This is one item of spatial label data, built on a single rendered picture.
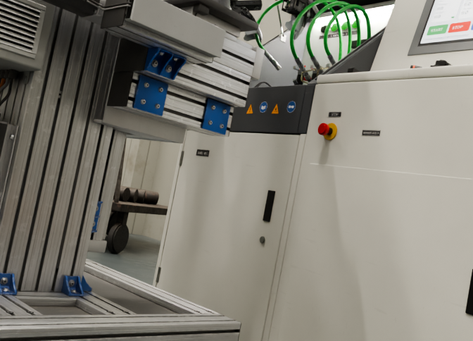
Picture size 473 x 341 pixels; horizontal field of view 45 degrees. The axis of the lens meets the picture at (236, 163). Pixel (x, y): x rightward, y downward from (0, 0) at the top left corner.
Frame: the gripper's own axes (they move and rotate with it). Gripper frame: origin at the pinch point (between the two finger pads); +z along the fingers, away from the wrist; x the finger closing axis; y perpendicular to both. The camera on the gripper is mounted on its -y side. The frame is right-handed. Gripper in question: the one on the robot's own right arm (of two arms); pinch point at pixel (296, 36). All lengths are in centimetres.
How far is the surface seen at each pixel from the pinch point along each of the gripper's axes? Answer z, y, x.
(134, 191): 76, -77, -243
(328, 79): 24, 20, 41
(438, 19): -2, -7, 56
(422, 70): 24, 20, 73
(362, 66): 14.1, 0.3, 35.3
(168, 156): 36, -160, -338
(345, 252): 74, 21, 59
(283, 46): -5.6, -20.6, -30.7
